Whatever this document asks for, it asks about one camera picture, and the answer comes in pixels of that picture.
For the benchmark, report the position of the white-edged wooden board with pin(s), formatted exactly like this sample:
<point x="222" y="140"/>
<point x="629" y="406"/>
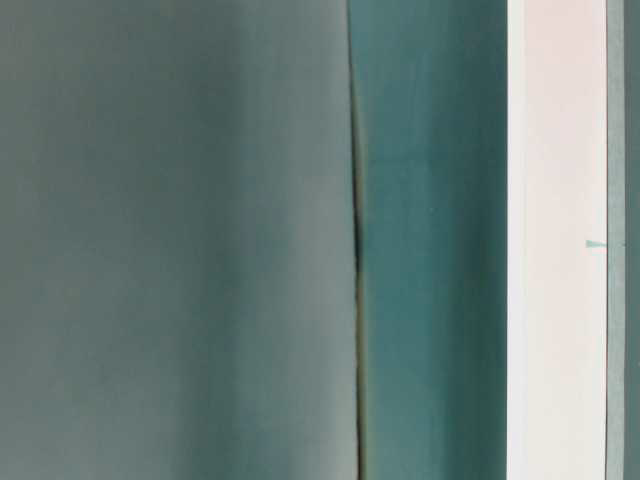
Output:
<point x="557" y="228"/>

